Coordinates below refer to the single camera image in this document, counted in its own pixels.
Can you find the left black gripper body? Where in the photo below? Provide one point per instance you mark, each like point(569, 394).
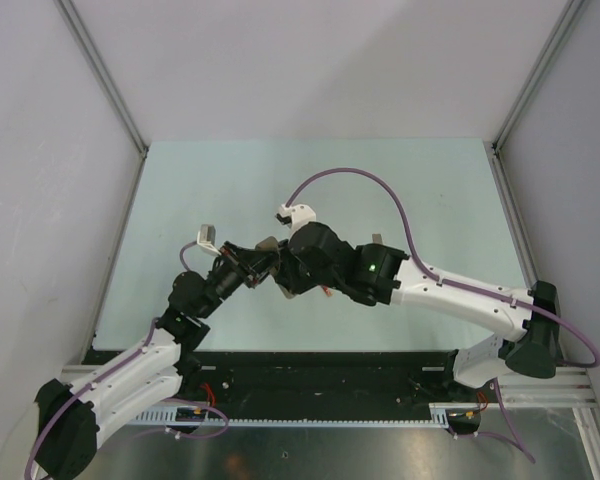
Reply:
point(248, 273)

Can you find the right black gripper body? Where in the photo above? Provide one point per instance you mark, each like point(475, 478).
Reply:
point(300, 278)

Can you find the white remote control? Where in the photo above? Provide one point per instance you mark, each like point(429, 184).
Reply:
point(270, 244)

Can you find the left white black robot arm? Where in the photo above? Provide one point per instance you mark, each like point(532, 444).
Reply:
point(75, 419)

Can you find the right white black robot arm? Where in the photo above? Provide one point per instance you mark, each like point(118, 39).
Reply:
point(522, 340)

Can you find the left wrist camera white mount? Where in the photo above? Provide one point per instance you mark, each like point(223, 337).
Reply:
point(205, 240)

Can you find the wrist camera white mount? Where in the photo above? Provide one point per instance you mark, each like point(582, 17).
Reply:
point(205, 240)
point(295, 216)

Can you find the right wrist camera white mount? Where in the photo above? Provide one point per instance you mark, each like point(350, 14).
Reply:
point(295, 216)

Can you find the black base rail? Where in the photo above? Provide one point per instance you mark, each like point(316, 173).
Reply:
point(323, 388)

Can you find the right aluminium frame post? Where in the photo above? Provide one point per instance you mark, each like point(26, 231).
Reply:
point(542, 66)

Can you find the aluminium frame post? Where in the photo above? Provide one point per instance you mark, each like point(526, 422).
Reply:
point(542, 66)
point(85, 42)

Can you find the left aluminium frame post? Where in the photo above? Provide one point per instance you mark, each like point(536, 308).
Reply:
point(85, 42)

